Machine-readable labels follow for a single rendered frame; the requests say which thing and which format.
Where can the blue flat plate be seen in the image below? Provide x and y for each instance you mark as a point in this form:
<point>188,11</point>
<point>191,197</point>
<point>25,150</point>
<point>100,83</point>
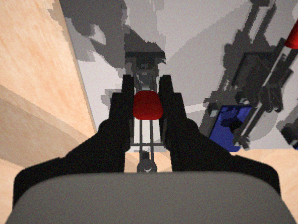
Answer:
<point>219,131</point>

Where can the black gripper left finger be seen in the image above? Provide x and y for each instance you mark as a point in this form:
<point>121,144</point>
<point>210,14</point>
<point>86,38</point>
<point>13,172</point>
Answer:
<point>101,153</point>

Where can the toggle clamp with red handle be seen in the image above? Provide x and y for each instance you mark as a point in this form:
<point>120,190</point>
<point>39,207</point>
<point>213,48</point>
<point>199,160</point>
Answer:
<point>252,76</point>

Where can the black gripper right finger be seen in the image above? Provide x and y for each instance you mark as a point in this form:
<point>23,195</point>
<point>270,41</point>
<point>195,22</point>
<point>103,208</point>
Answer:
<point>190,150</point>

